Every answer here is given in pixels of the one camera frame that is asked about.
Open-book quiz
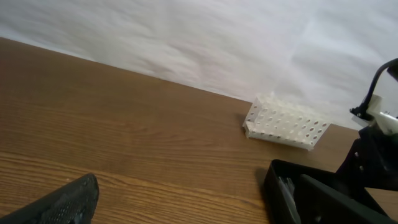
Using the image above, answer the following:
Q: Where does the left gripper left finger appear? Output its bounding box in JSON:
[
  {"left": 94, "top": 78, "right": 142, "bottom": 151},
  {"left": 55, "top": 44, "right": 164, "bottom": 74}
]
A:
[{"left": 0, "top": 173, "right": 100, "bottom": 224}]

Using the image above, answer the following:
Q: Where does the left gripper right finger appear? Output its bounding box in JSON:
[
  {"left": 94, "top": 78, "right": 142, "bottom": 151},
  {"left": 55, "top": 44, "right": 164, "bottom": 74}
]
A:
[{"left": 298, "top": 174, "right": 398, "bottom": 224}]

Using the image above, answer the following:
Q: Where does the black tray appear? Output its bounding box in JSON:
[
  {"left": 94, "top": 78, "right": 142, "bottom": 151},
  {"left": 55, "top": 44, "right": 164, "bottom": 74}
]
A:
[{"left": 263, "top": 159, "right": 390, "bottom": 224}]

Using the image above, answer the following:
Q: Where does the white test tube rack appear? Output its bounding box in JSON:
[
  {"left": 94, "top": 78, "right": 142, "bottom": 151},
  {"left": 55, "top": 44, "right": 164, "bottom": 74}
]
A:
[{"left": 242, "top": 92, "right": 331, "bottom": 152}]

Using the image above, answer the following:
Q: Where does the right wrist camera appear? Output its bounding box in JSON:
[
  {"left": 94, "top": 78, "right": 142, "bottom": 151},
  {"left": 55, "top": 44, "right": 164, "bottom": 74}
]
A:
[{"left": 351, "top": 94, "right": 398, "bottom": 136}]

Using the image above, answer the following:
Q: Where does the black cable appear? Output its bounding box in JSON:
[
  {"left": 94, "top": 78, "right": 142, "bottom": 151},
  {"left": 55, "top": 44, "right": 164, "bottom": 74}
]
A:
[{"left": 349, "top": 57, "right": 398, "bottom": 118}]

